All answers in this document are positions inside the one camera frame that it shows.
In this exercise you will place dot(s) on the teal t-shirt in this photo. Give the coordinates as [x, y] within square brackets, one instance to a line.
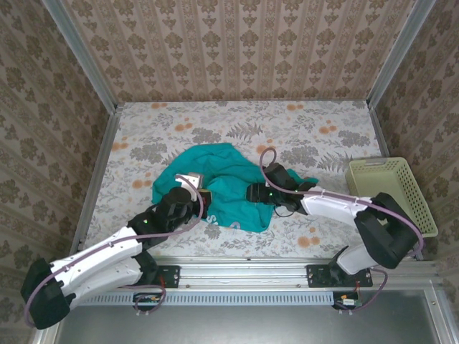
[233, 168]

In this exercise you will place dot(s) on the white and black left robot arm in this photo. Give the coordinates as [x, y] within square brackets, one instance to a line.
[100, 258]

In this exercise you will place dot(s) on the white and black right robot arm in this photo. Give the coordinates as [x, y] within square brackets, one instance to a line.
[330, 208]

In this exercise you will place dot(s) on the floral tablecloth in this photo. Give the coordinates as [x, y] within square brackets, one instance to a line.
[251, 118]

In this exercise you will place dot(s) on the small black circuit board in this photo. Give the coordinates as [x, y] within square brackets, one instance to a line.
[147, 299]
[346, 302]

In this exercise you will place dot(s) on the grey metal sheet panel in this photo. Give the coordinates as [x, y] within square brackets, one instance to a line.
[233, 326]

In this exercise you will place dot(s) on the pale green plastic basket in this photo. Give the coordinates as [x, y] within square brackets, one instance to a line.
[412, 186]

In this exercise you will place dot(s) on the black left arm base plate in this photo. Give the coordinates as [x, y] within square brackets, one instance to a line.
[172, 276]

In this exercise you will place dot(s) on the aluminium mounting rail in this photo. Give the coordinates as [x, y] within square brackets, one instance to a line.
[244, 272]

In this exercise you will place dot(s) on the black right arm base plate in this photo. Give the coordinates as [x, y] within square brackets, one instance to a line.
[315, 276]

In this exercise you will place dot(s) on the aluminium frame post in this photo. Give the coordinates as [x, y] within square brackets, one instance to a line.
[397, 53]
[83, 57]

